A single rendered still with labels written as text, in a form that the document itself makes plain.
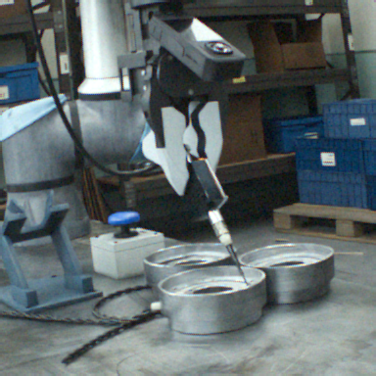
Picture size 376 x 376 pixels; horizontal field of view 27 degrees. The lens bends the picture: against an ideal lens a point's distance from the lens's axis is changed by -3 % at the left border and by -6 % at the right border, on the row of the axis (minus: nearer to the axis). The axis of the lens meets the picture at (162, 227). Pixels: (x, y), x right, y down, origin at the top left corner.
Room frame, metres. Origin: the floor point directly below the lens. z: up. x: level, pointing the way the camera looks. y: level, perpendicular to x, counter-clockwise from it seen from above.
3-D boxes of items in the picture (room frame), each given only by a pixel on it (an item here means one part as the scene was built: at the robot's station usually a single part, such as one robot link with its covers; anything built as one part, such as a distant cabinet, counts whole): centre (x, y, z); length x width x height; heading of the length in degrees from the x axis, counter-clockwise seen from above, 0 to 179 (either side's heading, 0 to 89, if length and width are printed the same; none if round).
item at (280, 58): (5.48, -1.01, 1.19); 0.45 x 0.40 x 0.37; 113
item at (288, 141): (5.50, -1.01, 0.56); 0.52 x 0.38 x 0.22; 115
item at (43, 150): (1.33, 0.19, 0.97); 0.13 x 0.12 x 0.14; 100
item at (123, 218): (1.02, 0.05, 0.85); 0.04 x 0.04 x 0.05
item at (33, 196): (1.33, 0.19, 0.85); 0.15 x 0.15 x 0.10
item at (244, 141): (5.20, -0.45, 0.67); 0.52 x 0.43 x 0.43; 118
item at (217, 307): (0.77, -0.04, 0.82); 0.10 x 0.10 x 0.04
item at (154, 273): (0.90, -0.03, 0.82); 0.10 x 0.10 x 0.04
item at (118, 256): (1.03, 0.05, 0.82); 0.08 x 0.07 x 0.05; 28
